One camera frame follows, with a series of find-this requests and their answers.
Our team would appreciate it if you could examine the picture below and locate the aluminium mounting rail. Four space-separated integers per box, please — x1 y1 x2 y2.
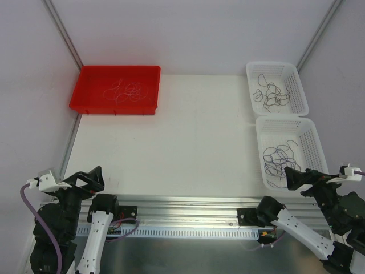
39 195 329 229

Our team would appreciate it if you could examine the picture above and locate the near white perforated basket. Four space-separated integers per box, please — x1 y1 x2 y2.
255 115 329 192

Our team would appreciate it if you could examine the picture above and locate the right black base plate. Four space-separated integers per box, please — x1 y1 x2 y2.
237 208 281 227

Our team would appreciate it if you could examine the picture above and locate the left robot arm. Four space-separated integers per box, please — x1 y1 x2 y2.
30 166 120 273

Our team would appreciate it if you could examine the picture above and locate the white perforated basket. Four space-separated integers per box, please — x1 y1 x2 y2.
255 115 329 192
246 61 309 116

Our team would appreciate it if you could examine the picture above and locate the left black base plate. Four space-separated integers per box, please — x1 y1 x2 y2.
86 205 138 224

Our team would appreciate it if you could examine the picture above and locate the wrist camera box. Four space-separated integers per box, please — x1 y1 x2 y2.
27 169 72 192
327 163 364 184

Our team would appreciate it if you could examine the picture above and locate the white slotted cable duct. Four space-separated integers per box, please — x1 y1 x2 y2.
76 227 259 240

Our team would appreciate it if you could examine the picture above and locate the red plastic tray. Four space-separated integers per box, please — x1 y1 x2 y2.
69 66 161 115

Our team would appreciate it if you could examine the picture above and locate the separated dark wire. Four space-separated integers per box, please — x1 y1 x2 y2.
262 139 302 190

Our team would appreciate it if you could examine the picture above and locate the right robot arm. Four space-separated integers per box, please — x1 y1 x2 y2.
255 165 364 273

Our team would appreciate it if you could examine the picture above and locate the far white perforated basket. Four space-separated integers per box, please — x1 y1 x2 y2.
246 61 309 116

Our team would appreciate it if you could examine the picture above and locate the dark brown wire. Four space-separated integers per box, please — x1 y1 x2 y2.
252 73 292 114

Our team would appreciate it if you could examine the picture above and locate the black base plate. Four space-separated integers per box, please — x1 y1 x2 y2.
86 205 138 224
237 208 281 227

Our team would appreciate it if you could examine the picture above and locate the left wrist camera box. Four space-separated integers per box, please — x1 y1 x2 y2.
27 169 72 192

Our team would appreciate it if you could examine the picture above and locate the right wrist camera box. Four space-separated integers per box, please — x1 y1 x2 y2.
327 163 364 184

